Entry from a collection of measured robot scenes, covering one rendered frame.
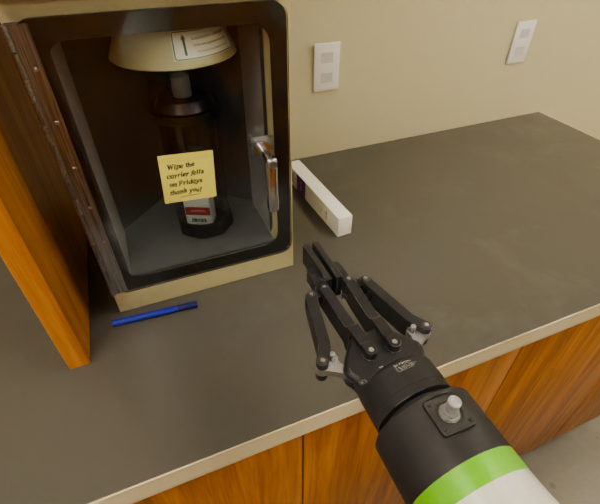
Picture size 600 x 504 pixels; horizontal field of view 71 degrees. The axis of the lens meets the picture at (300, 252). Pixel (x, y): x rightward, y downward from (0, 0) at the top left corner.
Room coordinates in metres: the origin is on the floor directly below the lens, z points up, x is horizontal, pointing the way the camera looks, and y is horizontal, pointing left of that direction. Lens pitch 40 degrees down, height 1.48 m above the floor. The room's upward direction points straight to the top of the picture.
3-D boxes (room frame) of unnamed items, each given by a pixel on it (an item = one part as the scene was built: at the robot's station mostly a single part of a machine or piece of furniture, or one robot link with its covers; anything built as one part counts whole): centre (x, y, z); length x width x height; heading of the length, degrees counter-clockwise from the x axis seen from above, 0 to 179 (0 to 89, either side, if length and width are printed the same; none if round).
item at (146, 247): (0.53, 0.16, 1.19); 0.30 x 0.01 x 0.40; 112
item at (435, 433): (0.16, -0.11, 1.15); 0.09 x 0.06 x 0.12; 112
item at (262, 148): (0.55, 0.05, 1.17); 0.05 x 0.03 x 0.10; 22
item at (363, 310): (0.29, -0.07, 1.14); 0.11 x 0.01 x 0.04; 19
